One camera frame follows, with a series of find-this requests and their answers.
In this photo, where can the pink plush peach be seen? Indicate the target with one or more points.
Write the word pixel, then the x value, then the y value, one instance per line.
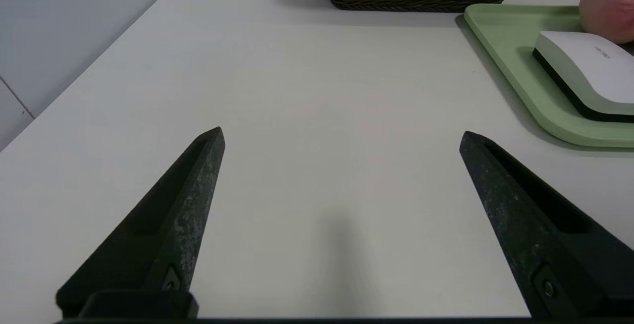
pixel 611 7

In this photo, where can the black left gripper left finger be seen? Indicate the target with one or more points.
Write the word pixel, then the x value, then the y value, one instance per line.
pixel 168 235

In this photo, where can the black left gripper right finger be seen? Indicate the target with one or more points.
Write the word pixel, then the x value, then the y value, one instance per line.
pixel 535 235

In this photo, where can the light green plastic tray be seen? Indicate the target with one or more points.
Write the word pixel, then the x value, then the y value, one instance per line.
pixel 510 41

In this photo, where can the white whiteboard eraser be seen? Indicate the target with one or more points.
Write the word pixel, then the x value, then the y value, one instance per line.
pixel 589 71

